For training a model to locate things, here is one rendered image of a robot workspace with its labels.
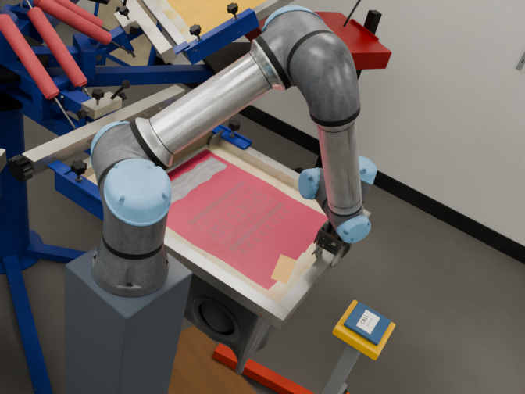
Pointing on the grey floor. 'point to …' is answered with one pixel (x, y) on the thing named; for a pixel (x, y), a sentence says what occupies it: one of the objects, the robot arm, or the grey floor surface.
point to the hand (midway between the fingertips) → (326, 258)
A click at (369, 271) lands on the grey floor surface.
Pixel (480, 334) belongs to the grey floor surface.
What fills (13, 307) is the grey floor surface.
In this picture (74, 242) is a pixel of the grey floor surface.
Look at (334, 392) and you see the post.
